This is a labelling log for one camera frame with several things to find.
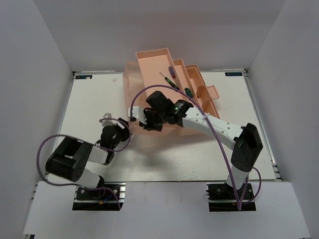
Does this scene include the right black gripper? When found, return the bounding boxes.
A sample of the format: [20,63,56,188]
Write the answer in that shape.
[140,110,167,132]

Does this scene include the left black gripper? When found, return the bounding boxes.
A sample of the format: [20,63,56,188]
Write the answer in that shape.
[112,117,139,150]

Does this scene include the green stubby screwdriver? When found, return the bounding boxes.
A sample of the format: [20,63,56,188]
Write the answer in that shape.
[184,88,193,98]

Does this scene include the pink plastic toolbox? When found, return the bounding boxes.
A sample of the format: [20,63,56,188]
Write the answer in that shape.
[123,48,219,136]

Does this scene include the blue handled screwdriver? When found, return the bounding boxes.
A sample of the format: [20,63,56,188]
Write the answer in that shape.
[168,66,176,80]

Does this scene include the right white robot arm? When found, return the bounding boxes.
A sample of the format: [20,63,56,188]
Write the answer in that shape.
[139,100,263,199]

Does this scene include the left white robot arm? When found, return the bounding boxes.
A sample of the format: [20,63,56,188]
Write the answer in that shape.
[45,118,131,199]

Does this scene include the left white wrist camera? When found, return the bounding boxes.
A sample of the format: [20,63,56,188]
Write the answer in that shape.
[99,113,117,127]

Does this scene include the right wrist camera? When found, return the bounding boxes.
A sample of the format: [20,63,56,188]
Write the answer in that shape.
[128,91,173,123]

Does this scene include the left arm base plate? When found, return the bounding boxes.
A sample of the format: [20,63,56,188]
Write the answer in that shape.
[72,182,126,211]

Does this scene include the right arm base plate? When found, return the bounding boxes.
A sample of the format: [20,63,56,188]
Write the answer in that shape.
[206,183,256,212]

